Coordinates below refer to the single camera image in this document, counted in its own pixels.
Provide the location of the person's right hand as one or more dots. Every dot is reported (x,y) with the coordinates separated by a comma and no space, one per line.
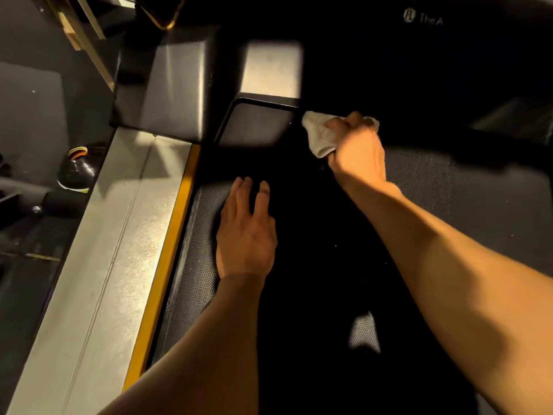
(360,155)

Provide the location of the person's left hand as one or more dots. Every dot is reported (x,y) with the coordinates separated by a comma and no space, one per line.
(244,241)

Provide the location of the person's left fingers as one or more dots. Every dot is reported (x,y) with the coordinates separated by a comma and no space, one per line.
(242,198)

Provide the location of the person's right fingers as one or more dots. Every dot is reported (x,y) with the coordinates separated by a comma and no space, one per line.
(348,122)

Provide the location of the white cleaning cloth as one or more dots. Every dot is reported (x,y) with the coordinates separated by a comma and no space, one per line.
(317,134)

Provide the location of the person's left forearm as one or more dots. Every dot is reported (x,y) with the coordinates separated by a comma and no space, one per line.
(216,350)

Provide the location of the person's right forearm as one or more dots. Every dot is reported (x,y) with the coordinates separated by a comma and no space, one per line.
(453,276)

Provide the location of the black treadmill motor cover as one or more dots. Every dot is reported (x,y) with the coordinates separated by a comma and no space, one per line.
(173,86)

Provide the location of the black treadmill belt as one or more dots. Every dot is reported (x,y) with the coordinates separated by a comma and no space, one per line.
(475,203)

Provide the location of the black shoe with yellow sole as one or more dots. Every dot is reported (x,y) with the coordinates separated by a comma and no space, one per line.
(80,168)

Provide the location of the black yellow-rimmed object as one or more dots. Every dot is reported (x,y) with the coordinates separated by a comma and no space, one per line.
(162,12)

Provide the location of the grey yellow-edged treadmill side rail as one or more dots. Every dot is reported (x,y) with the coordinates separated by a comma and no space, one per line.
(108,263)

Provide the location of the wooden frame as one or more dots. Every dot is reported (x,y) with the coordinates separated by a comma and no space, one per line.
(82,34)

